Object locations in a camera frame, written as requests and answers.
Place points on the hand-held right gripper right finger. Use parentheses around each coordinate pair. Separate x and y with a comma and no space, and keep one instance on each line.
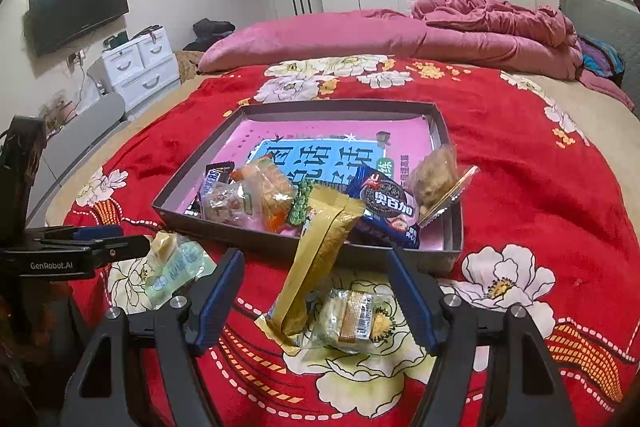
(412,304)

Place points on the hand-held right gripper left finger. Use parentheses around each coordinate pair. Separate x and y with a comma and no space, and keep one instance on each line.
(220,294)

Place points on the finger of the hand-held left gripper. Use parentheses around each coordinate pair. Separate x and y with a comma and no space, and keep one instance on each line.
(100,232)
(120,249)

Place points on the pale green snack packet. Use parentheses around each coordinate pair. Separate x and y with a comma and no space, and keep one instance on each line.
(175,269)

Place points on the grey cardboard box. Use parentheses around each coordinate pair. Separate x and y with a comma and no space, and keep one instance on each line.
(225,237)

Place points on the clear yellow pastry packet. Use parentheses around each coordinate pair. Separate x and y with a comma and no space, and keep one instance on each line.
(350,317)

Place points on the clear candy packet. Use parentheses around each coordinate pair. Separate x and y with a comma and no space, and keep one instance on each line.
(227,202)

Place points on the blue cookie packet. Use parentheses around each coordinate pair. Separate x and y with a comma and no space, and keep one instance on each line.
(390,207)

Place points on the gold snack packet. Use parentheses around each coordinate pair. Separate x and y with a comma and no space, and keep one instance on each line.
(315,257)

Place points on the orange cracker packet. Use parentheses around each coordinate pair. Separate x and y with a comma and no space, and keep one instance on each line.
(272,192)

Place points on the black green pea packet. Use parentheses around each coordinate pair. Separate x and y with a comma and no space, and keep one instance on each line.
(300,207)

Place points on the small black candy bar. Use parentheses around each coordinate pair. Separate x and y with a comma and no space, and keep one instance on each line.
(217,172)

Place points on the clear bag of beige snacks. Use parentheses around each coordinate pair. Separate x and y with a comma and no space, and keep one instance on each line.
(435,177)

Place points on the grey padded board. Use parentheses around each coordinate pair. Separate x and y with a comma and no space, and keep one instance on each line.
(75,132)

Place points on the red floral blanket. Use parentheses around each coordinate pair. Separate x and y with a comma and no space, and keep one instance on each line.
(525,187)

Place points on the white drawer cabinet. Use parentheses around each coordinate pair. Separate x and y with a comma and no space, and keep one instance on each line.
(140,72)

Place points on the pink printed booklet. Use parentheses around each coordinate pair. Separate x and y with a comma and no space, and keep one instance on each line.
(310,129)

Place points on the dark green box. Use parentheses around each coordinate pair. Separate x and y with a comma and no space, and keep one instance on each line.
(117,42)

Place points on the black bag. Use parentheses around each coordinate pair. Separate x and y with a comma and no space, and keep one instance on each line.
(212,29)

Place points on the pink long folded duvet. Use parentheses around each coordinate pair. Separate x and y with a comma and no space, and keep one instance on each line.
(350,42)

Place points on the pink crumpled quilt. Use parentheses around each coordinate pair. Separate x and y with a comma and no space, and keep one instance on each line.
(490,14)

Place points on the colourful striped clothes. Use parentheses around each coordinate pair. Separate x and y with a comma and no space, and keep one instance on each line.
(600,57)

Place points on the grey padded headboard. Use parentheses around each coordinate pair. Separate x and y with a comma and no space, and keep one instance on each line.
(605,22)

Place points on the black wall television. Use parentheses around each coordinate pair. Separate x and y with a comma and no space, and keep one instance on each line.
(75,9)

